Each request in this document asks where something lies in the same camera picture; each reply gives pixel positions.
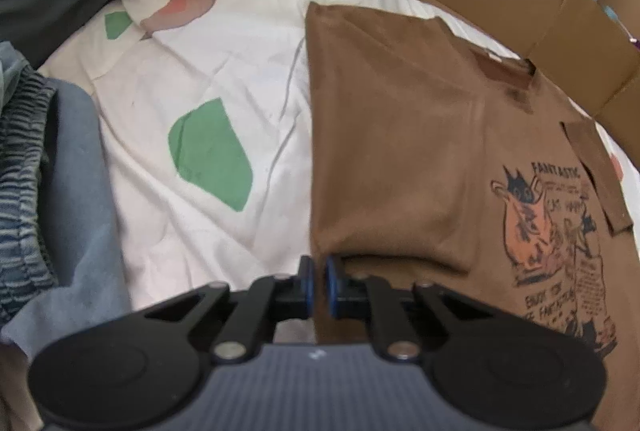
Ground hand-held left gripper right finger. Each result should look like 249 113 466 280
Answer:
322 253 493 362

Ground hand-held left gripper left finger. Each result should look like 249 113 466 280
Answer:
145 255 317 364

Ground brown printed T-shirt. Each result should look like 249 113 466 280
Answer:
305 1 640 431

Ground blue-grey sweatpants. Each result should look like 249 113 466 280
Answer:
0 41 132 347

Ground white bear-print duvet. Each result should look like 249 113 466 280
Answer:
37 0 626 312

